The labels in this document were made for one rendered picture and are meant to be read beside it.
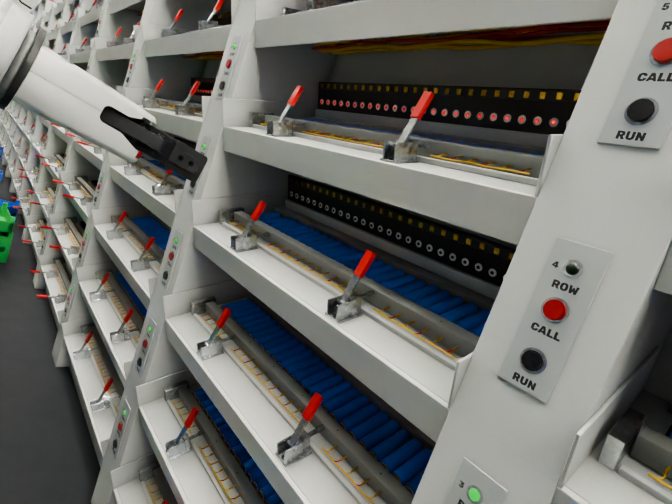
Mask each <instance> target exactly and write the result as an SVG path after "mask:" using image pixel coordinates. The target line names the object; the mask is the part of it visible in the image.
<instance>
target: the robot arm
mask: <svg viewBox="0 0 672 504"><path fill-rule="evenodd" d="M33 20H34V16H33V15H32V14H30V13H29V12H27V11H26V10H24V9H22V8H21V7H19V6H18V5H16V4H15V3H13V2H12V1H10V0H0V109H2V110H4V109H5V108H6V107H7V106H8V104H9V103H10V102H11V100H13V101H15V102H17V103H18V104H20V105H21V106H23V107H25V108H27V109H28V110H30V111H32V112H34V113H35V114H37V115H39V116H41V117H42V118H44V119H46V120H48V121H50V122H52V123H54V124H56V125H58V126H60V127H62V128H64V129H66V130H68V131H70V132H72V133H74V134H76V135H78V136H80V137H82V138H84V139H85V140H87V141H89V142H91V143H93V144H95V145H97V146H99V147H101V148H103V149H105V150H107V151H108V152H110V153H112V154H114V155H116V156H118V157H120V158H122V159H124V160H126V161H128V162H130V163H133V162H136V161H137V160H138V159H137V158H135V156H136V154H137V153H138V152H137V150H138V151H140V152H142V153H144V154H146V155H148V156H150V157H151V158H153V159H155V160H157V161H159V162H158V164H160V165H162V166H163V167H165V168H167V169H169V170H171V171H173V172H175V173H176V174H178V175H180V176H182V177H184V178H186V179H188V180H190V181H192V182H196V181H197V180H198V178H199V176H200V174H201V172H202V170H203V168H204V167H205V165H206V163H207V161H208V158H207V157H206V156H204V155H203V154H201V153H199V152H198V151H196V150H194V149H193V148H191V147H189V146H188V145H186V144H184V143H183V142H181V141H179V140H178V139H175V138H171V137H170V136H168V135H166V134H165V133H163V132H161V131H160V130H158V129H157V128H155V127H154V126H152V125H157V124H156V119H155V117H154V116H152V115H151V114H150V113H148V112H147V111H145V110H144V109H142V108H141V107H139V106H138V105H137V104H135V103H134V102H132V101H131V100H129V99H128V98H126V97H125V96H123V95H122V94H120V93H119V92H117V91H115V90H114V89H112V88H111V87H109V86H108V85H106V84H105V83H103V82H102V81H100V80H98V79H97V78H95V77H94V76H92V75H90V74H89V73H87V72H86V71H84V70H82V69H81V68H79V67H78V66H76V65H74V64H73V63H71V62H70V61H68V60H66V59H65V58H63V57H61V56H60V55H58V54H56V53H55V52H53V51H52V50H50V49H48V48H47V47H45V46H43V42H44V40H45V38H46V35H47V34H46V33H47V31H46V30H44V29H43V28H41V27H40V28H39V29H38V30H37V31H36V33H35V32H34V31H32V30H31V29H30V27H31V25H32V22H33Z"/></svg>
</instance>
